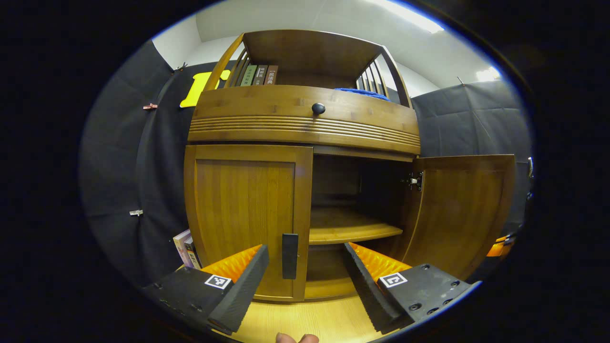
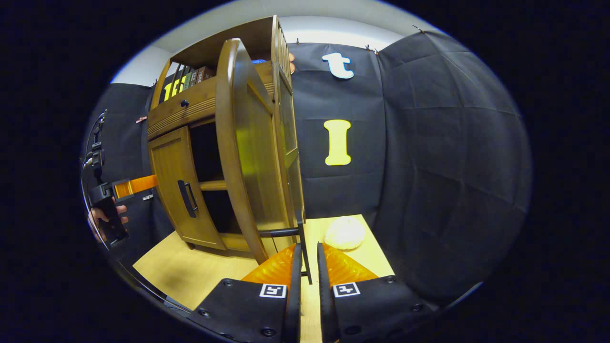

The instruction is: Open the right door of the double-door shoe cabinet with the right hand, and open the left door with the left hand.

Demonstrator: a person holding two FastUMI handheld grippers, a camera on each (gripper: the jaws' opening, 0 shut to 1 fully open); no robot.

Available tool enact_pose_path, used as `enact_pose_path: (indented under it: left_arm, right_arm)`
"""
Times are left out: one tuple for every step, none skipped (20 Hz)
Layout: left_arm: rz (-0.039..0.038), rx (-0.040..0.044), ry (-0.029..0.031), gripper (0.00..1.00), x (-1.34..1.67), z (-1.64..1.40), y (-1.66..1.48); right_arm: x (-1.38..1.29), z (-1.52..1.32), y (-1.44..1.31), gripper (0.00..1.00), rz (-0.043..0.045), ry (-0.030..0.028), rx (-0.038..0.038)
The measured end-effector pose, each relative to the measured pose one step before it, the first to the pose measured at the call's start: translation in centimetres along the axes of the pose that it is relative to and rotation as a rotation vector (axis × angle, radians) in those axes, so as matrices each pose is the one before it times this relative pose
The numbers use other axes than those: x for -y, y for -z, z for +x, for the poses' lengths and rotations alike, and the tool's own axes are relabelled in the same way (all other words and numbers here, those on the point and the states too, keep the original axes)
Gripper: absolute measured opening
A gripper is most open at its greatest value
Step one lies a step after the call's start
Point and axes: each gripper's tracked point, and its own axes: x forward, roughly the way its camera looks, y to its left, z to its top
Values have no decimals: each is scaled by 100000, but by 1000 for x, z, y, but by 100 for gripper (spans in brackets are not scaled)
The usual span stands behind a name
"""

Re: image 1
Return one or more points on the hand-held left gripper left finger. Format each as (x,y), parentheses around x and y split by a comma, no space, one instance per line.
(240,293)

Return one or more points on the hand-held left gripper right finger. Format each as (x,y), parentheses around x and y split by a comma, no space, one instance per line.
(367,290)

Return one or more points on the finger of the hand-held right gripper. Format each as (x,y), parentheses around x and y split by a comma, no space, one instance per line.
(498,247)

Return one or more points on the wooden cabinet door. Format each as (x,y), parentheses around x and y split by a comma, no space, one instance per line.
(457,214)
(243,209)

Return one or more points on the wooden double-door shoe cabinet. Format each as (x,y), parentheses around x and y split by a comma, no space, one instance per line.
(295,57)

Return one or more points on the wooden cabinet shelf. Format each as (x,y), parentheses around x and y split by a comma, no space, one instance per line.
(343,226)

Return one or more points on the metal door hinge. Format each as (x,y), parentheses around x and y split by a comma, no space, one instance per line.
(414,181)

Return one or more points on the wooden cabinet drawer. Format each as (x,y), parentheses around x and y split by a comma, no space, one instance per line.
(267,114)

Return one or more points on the white and dark book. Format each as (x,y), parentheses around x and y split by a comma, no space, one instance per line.
(193,255)

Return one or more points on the black backdrop cloth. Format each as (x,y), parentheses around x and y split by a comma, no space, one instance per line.
(119,181)

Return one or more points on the small ceiling light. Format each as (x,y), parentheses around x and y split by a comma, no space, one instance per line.
(488,75)

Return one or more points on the black round drawer knob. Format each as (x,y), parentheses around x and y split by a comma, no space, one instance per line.
(318,108)

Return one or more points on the blue towel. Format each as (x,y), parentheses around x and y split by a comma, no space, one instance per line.
(362,93)

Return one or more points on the copper clip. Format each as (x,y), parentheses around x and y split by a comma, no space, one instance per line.
(150,106)

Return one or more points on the dark brown book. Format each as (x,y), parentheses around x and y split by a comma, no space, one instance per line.
(260,75)

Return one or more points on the reddish brown book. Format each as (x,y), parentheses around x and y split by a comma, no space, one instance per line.
(271,75)

